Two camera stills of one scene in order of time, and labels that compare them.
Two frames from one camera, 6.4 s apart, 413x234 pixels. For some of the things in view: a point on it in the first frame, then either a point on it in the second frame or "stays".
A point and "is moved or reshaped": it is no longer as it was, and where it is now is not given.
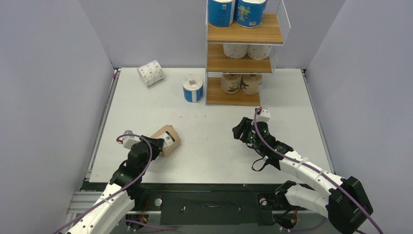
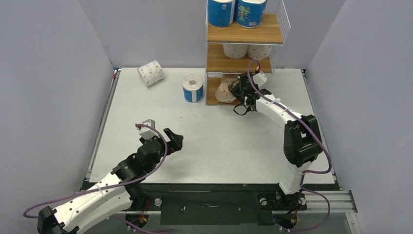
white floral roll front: (235, 50) stays
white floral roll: (258, 51) stays
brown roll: (172, 139) is moved or reshaped
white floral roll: (150, 73) stays
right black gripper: (243, 128) -> (243, 87)
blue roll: (249, 15) stays
